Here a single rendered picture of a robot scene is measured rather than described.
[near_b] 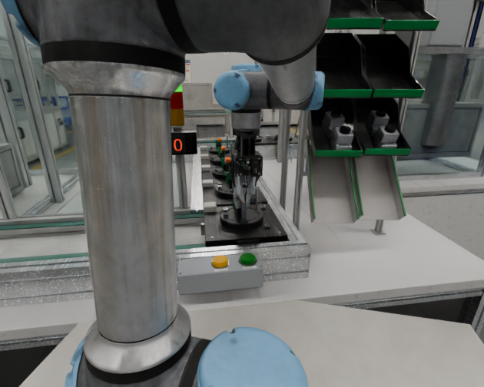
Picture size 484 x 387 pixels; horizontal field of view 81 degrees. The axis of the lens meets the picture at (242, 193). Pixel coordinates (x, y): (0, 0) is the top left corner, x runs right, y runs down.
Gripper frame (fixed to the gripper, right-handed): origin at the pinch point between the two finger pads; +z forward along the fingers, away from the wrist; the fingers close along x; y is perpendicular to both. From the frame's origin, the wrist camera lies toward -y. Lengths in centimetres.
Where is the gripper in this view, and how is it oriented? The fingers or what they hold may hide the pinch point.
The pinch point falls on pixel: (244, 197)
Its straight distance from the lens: 83.4
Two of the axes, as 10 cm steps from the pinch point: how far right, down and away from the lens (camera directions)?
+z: 0.0, 9.3, 3.6
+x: 9.9, -0.5, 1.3
